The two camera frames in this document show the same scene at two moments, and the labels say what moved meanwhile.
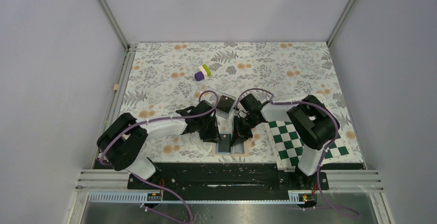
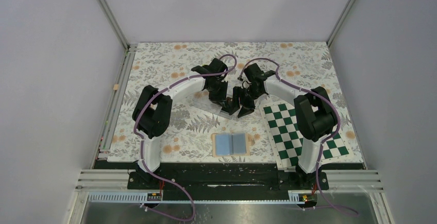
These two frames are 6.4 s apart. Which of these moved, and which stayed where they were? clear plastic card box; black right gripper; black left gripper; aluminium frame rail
Moved: black right gripper; black left gripper
Stayed: clear plastic card box; aluminium frame rail
